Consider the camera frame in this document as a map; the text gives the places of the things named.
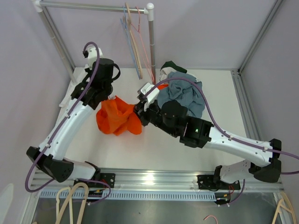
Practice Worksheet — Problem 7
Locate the white slotted cable duct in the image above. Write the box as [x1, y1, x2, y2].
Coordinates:
[40, 189, 216, 202]

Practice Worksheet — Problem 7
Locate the pink wire hanger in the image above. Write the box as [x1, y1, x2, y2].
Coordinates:
[132, 7, 155, 83]

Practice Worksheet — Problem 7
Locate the beige wooden hanger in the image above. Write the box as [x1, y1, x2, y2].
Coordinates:
[125, 2, 143, 80]

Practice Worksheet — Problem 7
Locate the grey blue t shirt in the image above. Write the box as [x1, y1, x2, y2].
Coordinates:
[157, 71, 205, 118]

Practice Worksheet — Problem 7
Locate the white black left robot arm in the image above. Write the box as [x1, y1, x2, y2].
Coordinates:
[26, 58, 121, 187]

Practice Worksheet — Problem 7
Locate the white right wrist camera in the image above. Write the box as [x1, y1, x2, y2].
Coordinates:
[137, 83, 159, 111]

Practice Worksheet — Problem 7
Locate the beige hanger bottom right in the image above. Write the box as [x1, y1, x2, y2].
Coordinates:
[272, 191, 298, 224]

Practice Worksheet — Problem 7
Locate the silver white clothes rack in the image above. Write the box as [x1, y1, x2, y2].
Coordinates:
[32, 0, 156, 82]

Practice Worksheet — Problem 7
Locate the green white t shirt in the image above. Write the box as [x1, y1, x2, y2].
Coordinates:
[159, 61, 187, 81]

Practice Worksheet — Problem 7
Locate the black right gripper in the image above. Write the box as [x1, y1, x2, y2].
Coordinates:
[130, 99, 178, 138]

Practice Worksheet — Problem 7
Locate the light blue wire hanger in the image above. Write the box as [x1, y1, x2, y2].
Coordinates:
[121, 6, 138, 76]

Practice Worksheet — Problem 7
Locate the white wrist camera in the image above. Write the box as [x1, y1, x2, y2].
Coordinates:
[137, 83, 159, 111]
[83, 47, 97, 70]

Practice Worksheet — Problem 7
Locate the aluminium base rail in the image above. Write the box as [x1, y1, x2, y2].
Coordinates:
[29, 168, 284, 193]

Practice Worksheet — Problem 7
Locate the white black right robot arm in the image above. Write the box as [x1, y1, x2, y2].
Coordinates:
[134, 101, 281, 189]

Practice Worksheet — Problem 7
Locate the beige hangers bottom left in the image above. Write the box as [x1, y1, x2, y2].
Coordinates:
[55, 182, 89, 224]

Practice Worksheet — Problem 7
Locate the pink hanger hook floor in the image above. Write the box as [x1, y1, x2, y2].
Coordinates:
[203, 215, 218, 224]

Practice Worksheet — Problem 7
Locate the orange t shirt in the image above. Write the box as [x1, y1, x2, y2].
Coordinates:
[96, 96, 142, 136]
[157, 84, 168, 90]

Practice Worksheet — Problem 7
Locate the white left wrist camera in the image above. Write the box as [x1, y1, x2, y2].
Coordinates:
[83, 47, 97, 70]

